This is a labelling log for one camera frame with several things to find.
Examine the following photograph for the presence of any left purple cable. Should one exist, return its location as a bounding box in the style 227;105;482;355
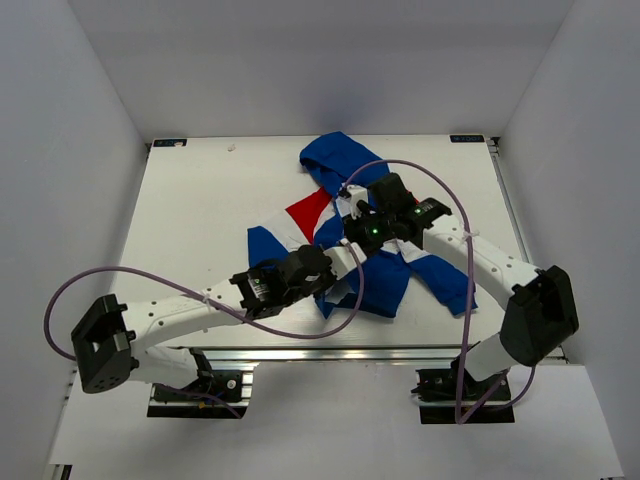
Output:
43;238;367;363

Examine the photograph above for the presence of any aluminium table rail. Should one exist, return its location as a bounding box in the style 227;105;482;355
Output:
169;344;566;364
487;136;566;356

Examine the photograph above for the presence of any right blue corner label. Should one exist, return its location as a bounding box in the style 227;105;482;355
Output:
449;134;485;143

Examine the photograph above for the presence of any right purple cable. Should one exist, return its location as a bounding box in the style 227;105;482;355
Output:
337;159;539;426

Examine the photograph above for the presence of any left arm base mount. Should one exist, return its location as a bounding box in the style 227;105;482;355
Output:
147;363;256;420

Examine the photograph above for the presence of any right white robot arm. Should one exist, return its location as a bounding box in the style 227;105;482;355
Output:
339;173;579;399

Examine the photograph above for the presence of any blue corner label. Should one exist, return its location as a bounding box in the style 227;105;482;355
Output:
449;134;485;143
152;138;187;148

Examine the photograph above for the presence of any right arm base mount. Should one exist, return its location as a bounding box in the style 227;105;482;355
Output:
411;369;515;425

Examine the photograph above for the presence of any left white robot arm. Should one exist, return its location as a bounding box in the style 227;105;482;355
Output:
71;245;336;399

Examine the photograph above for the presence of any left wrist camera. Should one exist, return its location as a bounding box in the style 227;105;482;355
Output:
324;239;367;280

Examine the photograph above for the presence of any aluminium table front rail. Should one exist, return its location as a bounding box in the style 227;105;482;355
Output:
169;344;566;364

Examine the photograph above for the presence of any aluminium table right rail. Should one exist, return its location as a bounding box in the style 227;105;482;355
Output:
487;136;566;356

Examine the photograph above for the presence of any purple cable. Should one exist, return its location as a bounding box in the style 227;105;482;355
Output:
43;238;367;363
337;159;539;426

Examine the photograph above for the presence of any left blue corner label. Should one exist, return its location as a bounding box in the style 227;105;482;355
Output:
152;138;187;148

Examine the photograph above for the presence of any blue white red jacket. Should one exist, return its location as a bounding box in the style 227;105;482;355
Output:
246;131;480;321

